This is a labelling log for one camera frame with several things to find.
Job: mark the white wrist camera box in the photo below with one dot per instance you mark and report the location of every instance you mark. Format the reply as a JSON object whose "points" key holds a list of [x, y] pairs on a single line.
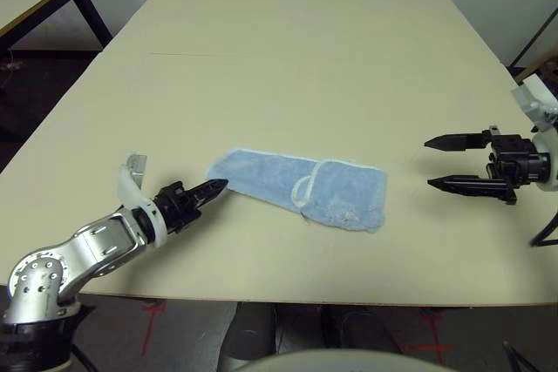
{"points": [[534, 97], [131, 184]]}

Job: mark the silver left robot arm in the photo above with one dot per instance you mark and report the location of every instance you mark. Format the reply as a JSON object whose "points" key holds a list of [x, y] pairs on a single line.
{"points": [[96, 241]]}

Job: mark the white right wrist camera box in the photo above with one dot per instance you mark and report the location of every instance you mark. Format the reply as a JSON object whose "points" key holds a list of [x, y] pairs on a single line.
{"points": [[534, 97]]}

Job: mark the small white floor clutter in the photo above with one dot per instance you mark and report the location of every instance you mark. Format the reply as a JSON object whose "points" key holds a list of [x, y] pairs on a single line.
{"points": [[9, 66]]}

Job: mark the dark grey robot leg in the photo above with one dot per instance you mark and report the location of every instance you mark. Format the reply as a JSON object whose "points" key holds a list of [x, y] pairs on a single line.
{"points": [[357, 328], [248, 330]]}

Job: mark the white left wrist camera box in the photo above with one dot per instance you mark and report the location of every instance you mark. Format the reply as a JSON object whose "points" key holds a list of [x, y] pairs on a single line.
{"points": [[131, 184]]}

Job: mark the grey robot torso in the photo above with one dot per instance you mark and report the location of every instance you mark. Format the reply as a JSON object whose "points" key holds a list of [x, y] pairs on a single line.
{"points": [[344, 363]]}

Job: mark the light blue terry towel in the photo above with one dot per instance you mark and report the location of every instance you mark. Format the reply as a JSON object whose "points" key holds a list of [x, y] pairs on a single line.
{"points": [[270, 176]]}

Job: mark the dark grey robot left leg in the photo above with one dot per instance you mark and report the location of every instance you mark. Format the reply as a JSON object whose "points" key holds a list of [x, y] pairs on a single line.
{"points": [[248, 330]]}

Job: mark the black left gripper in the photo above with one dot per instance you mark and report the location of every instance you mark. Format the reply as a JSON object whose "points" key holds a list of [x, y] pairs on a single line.
{"points": [[176, 208]]}

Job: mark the wooden stool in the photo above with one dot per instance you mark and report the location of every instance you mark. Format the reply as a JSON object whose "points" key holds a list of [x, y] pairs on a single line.
{"points": [[538, 62]]}

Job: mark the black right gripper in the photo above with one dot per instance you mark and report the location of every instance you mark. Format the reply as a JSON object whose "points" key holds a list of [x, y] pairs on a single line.
{"points": [[514, 163]]}

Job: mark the black tripod stand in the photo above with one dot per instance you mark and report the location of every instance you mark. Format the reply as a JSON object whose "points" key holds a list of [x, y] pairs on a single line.
{"points": [[534, 38]]}

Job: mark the dark grey robot right leg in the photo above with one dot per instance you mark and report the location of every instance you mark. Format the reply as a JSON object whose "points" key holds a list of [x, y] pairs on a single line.
{"points": [[357, 328]]}

